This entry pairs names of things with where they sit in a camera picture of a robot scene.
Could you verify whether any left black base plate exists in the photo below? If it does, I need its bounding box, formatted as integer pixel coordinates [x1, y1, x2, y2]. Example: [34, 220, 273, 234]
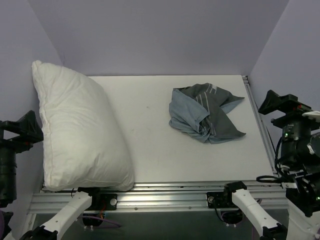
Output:
[87, 193, 118, 211]

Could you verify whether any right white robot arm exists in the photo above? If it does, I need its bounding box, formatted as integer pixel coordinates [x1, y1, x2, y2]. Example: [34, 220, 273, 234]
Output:
[222, 90, 320, 240]

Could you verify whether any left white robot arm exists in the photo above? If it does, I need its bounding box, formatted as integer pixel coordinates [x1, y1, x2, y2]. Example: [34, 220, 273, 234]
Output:
[0, 110, 101, 240]

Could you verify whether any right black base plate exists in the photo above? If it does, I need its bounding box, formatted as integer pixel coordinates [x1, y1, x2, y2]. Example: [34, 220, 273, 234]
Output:
[206, 191, 237, 209]

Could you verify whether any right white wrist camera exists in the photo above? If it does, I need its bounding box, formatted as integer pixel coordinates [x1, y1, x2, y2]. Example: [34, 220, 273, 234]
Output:
[302, 111, 320, 120]

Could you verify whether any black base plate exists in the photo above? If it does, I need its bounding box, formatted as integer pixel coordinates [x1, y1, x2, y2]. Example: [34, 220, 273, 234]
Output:
[87, 193, 118, 211]
[206, 191, 237, 209]

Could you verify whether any aluminium rail frame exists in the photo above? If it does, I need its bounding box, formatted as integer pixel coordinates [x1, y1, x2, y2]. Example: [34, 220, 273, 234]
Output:
[24, 75, 301, 240]

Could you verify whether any pillowcase grey outside blue inside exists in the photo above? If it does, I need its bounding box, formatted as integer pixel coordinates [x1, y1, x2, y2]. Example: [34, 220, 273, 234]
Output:
[168, 83, 246, 144]

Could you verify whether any white pillow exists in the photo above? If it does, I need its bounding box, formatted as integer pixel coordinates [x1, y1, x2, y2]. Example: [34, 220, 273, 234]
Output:
[31, 60, 135, 192]

